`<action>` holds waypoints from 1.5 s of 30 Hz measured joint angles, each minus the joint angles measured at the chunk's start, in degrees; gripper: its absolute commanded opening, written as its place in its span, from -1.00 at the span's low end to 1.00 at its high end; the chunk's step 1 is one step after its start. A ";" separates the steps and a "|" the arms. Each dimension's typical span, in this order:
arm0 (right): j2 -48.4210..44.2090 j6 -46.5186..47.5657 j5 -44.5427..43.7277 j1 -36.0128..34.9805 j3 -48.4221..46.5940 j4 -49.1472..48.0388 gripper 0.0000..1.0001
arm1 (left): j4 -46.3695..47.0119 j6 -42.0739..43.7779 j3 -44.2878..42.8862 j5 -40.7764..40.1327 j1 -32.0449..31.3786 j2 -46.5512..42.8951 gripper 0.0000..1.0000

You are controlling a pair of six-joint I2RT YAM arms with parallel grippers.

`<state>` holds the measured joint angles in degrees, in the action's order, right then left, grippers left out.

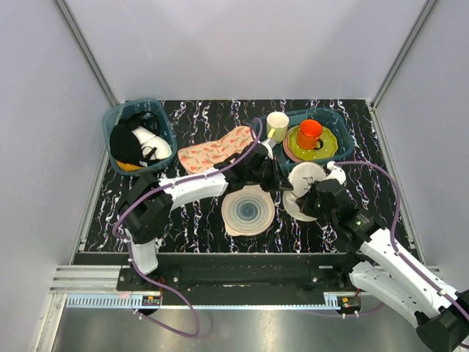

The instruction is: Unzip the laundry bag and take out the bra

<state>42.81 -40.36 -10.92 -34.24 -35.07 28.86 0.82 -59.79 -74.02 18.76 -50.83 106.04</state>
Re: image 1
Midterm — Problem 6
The purple cable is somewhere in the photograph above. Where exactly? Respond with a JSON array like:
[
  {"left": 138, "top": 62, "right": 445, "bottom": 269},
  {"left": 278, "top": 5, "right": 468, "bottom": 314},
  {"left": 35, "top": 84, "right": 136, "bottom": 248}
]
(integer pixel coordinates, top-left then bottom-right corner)
[
  {"left": 112, "top": 117, "right": 264, "bottom": 337},
  {"left": 333, "top": 160, "right": 469, "bottom": 320}
]

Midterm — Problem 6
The white bra in bin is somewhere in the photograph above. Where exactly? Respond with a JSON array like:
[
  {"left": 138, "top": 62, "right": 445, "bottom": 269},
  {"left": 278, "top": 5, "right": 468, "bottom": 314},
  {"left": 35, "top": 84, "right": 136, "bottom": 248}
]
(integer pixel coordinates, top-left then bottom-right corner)
[{"left": 133, "top": 127, "right": 172, "bottom": 167}]

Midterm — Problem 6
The swirl pattern ceramic plate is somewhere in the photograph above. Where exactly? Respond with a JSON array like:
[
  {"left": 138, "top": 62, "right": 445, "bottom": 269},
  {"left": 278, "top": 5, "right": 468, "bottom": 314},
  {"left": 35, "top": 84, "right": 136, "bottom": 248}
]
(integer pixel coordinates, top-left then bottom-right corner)
[{"left": 221, "top": 185, "right": 275, "bottom": 237}]

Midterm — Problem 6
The right teal plastic tray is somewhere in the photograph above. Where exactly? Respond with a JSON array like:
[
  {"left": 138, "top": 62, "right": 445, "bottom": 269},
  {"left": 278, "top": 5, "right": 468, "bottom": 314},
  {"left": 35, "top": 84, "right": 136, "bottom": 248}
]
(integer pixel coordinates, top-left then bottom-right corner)
[{"left": 273, "top": 108, "right": 354, "bottom": 172}]

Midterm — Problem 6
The pale yellow mug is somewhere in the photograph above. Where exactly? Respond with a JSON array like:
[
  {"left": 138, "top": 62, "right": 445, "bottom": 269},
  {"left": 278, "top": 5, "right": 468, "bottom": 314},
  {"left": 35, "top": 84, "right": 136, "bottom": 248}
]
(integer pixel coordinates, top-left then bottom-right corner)
[{"left": 266, "top": 111, "right": 289, "bottom": 144}]

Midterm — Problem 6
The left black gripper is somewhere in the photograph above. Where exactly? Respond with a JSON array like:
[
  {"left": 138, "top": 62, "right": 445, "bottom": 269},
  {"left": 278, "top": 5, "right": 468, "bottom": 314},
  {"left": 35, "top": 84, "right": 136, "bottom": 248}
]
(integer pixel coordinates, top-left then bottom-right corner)
[{"left": 245, "top": 155, "right": 292, "bottom": 192}]

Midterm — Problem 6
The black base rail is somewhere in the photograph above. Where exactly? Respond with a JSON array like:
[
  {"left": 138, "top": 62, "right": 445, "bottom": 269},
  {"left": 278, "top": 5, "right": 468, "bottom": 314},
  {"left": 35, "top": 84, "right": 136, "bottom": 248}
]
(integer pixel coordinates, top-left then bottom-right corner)
[{"left": 73, "top": 253, "right": 362, "bottom": 309}]

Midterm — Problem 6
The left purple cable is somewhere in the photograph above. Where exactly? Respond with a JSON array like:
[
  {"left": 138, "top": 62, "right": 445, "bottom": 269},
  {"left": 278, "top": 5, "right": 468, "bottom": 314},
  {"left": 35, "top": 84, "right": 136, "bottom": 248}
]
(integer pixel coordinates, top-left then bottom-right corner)
[{"left": 112, "top": 117, "right": 264, "bottom": 337}]

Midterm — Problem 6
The pink floral laundry bag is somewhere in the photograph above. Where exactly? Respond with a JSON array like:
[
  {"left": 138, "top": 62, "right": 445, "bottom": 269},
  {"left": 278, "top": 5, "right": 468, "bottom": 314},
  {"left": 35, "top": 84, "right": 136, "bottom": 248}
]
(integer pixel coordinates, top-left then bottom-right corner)
[{"left": 177, "top": 126, "right": 253, "bottom": 175}]

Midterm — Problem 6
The black garment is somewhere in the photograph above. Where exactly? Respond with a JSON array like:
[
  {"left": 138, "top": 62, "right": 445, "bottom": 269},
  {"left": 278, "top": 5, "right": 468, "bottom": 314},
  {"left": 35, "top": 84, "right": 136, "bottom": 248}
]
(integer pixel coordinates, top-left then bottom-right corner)
[{"left": 109, "top": 111, "right": 160, "bottom": 166}]

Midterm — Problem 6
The white mesh laundry bag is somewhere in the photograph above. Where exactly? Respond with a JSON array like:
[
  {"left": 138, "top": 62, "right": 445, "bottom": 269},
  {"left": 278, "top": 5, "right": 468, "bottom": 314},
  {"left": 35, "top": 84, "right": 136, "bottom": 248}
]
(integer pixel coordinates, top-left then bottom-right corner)
[{"left": 282, "top": 162, "right": 326, "bottom": 222}]

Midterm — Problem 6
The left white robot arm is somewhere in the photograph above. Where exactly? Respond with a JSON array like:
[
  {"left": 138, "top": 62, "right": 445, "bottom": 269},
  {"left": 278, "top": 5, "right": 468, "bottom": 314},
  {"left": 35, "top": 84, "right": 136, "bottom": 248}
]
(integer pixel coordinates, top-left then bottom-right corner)
[{"left": 113, "top": 142, "right": 293, "bottom": 290}]

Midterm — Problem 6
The yellow garment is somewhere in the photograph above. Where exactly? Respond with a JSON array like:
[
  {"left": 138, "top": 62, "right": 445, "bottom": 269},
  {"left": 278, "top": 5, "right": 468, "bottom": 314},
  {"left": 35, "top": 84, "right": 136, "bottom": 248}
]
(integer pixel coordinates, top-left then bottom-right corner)
[{"left": 116, "top": 161, "right": 143, "bottom": 172}]

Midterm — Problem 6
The pink plate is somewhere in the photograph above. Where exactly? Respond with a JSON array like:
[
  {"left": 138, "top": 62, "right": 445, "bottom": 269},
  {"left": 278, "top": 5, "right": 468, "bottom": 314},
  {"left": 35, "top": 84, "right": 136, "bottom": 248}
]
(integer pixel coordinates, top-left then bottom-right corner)
[{"left": 282, "top": 125, "right": 313, "bottom": 163}]

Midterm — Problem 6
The green polka dot plate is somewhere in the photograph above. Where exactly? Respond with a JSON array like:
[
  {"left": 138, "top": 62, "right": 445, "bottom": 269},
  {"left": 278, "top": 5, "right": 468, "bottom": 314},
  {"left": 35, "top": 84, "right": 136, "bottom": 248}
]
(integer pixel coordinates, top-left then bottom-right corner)
[{"left": 287, "top": 125, "right": 339, "bottom": 161}]

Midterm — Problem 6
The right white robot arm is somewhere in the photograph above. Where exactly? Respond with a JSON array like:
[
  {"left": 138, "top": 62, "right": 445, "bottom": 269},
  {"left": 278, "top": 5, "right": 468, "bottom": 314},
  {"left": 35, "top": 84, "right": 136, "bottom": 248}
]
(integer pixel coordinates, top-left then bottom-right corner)
[{"left": 284, "top": 161, "right": 468, "bottom": 351}]

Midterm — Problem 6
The orange mug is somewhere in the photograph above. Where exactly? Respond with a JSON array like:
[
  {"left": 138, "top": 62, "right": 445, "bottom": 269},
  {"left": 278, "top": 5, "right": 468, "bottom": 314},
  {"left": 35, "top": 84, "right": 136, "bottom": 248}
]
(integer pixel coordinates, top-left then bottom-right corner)
[{"left": 297, "top": 119, "right": 323, "bottom": 150}]

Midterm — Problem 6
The left teal plastic bin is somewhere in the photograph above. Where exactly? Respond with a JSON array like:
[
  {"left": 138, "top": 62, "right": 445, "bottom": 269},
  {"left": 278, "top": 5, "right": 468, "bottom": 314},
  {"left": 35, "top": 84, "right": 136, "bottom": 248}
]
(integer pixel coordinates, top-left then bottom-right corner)
[{"left": 102, "top": 98, "right": 178, "bottom": 177}]

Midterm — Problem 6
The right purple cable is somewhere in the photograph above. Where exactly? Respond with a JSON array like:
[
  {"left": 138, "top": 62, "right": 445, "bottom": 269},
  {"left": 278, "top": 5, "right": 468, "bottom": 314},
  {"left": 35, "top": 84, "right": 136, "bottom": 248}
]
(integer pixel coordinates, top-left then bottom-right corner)
[{"left": 333, "top": 160, "right": 469, "bottom": 320}]

